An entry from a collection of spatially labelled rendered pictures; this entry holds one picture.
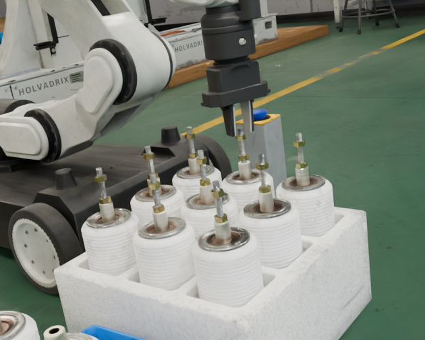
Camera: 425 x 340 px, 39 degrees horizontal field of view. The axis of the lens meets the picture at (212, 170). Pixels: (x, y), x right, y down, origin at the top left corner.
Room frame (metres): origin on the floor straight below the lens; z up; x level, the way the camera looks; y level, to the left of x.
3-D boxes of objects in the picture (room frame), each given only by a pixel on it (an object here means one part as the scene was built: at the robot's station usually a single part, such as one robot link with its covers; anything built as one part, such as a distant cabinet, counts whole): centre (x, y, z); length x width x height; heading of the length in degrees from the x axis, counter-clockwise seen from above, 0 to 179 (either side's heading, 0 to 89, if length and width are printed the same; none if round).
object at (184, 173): (1.13, 0.03, 0.25); 0.08 x 0.08 x 0.01
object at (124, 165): (1.58, 0.39, 0.19); 0.64 x 0.52 x 0.33; 49
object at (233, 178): (1.05, -0.06, 0.25); 0.08 x 0.08 x 0.01
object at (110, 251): (0.94, 0.18, 0.16); 0.10 x 0.10 x 0.18
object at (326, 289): (0.96, 0.02, 0.09); 0.39 x 0.39 x 0.18; 51
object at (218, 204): (0.79, 0.00, 0.30); 0.01 x 0.01 x 0.08
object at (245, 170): (1.05, -0.06, 0.26); 0.02 x 0.02 x 0.03
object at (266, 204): (0.89, -0.08, 0.26); 0.02 x 0.02 x 0.03
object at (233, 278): (0.79, 0.00, 0.16); 0.10 x 0.10 x 0.18
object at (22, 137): (1.60, 0.42, 0.28); 0.21 x 0.20 x 0.13; 49
